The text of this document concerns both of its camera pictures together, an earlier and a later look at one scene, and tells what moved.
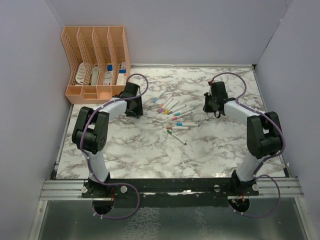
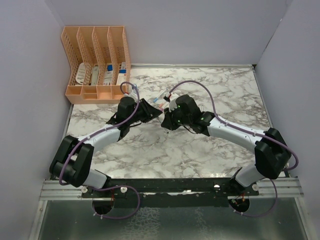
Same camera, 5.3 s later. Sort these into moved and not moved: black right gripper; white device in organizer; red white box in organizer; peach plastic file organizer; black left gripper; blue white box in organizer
Moved: black right gripper; black left gripper
Not moved: white device in organizer; peach plastic file organizer; red white box in organizer; blue white box in organizer
